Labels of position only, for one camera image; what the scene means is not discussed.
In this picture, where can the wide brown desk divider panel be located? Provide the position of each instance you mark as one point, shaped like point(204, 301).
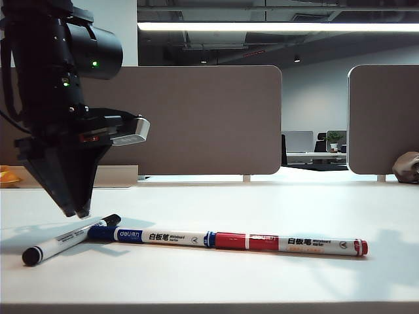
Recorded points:
point(212, 124)

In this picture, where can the black capped whiteboard marker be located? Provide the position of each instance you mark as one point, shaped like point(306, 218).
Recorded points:
point(59, 243)

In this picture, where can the long white ceiling light strip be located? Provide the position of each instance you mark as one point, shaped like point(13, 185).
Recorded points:
point(262, 27)

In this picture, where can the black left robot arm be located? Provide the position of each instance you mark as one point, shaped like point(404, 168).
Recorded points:
point(49, 65)

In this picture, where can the white background desk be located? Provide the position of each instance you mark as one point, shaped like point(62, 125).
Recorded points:
point(314, 157)

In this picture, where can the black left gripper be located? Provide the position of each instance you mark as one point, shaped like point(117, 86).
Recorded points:
point(65, 140)

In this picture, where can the long beige box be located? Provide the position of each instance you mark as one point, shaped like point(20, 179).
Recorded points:
point(118, 176)

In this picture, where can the yellow soft object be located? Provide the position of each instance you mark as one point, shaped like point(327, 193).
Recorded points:
point(10, 176)

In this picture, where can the black office chair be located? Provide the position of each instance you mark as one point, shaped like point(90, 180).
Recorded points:
point(320, 144)
point(283, 150)

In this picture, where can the black left camera mount bracket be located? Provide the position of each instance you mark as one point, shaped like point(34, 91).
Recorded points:
point(108, 114)

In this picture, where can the small green potted plant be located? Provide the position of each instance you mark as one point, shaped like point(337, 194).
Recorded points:
point(334, 139)

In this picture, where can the brown crumpled object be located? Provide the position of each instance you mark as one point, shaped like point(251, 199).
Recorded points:
point(406, 167)

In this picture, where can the white divider foot bracket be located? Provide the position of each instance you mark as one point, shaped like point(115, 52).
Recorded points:
point(381, 178)
point(247, 178)

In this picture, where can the blue capped whiteboard marker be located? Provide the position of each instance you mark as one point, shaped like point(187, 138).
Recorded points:
point(163, 237)

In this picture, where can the red capped whiteboard marker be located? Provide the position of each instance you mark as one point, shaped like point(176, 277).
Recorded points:
point(294, 243)

